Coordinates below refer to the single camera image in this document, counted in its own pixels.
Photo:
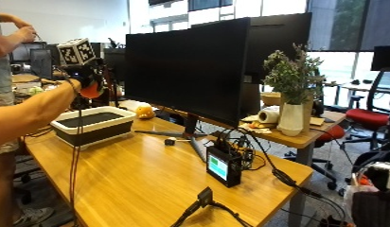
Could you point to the orange round fruit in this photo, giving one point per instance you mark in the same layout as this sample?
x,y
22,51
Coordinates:
x,y
90,91

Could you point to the white cube with black markers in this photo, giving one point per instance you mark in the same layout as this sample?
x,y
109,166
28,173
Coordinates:
x,y
76,51

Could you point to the white and black basin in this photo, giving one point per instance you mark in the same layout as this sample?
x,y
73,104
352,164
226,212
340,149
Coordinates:
x,y
94,124

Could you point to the dark background screen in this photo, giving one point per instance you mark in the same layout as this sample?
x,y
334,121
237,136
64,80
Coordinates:
x,y
41,63

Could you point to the yellow soft toy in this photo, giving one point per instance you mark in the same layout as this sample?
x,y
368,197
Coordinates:
x,y
145,111

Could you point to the large black monitor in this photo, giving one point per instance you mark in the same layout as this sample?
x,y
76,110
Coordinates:
x,y
186,69

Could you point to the the person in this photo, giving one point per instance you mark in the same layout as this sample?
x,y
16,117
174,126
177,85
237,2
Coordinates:
x,y
1,74

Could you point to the small black and white object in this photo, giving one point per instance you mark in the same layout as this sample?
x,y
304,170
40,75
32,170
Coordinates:
x,y
169,141

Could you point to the grey monitor stand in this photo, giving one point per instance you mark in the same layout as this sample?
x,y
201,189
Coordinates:
x,y
190,125

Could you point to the small black box with screen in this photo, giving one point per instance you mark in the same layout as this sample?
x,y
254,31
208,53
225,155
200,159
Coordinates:
x,y
224,167

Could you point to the wooden bowl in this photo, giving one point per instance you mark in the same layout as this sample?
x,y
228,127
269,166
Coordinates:
x,y
270,98

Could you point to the white paper towel roll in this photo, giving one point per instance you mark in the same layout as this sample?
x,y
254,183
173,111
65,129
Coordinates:
x,y
269,115

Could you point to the black monitor seen from behind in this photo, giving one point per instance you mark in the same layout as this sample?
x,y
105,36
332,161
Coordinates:
x,y
278,47

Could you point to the grey sneaker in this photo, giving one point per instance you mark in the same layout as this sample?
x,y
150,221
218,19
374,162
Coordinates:
x,y
33,216

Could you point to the green leafy plant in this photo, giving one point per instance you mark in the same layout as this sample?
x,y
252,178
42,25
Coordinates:
x,y
292,74

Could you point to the white ribbed vase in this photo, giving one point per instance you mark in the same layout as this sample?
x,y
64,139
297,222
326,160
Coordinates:
x,y
290,119

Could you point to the brown paper bag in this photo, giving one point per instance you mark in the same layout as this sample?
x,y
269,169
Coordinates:
x,y
308,114

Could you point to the red office chair black back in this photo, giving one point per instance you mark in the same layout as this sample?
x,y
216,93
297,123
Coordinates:
x,y
366,117

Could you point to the black background monitor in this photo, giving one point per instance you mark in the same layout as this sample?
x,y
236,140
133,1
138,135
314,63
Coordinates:
x,y
384,58

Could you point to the black bag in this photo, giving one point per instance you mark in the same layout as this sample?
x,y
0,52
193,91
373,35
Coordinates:
x,y
373,208

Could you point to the small black camera mount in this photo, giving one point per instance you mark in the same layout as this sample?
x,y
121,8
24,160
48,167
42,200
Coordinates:
x,y
204,197

